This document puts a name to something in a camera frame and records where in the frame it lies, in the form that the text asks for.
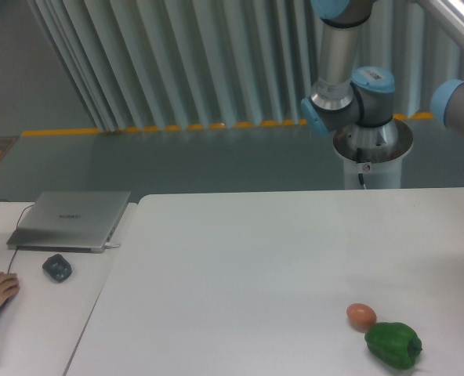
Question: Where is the green bell pepper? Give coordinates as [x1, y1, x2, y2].
[364, 322, 422, 370]

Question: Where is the black mouse cable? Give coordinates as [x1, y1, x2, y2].
[0, 199, 35, 275]

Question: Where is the brown egg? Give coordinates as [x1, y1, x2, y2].
[346, 303, 377, 328]

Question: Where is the silver closed laptop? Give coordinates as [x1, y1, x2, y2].
[7, 191, 130, 253]

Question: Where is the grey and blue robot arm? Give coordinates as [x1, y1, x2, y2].
[301, 1, 464, 190]

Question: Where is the white laptop plug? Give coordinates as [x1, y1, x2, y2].
[104, 242, 121, 249]

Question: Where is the small dark grey case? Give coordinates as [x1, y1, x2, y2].
[42, 254, 73, 283]

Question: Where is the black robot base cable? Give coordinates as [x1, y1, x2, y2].
[355, 146, 368, 190]

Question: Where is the white folding partition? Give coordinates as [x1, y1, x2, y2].
[30, 1, 464, 132]

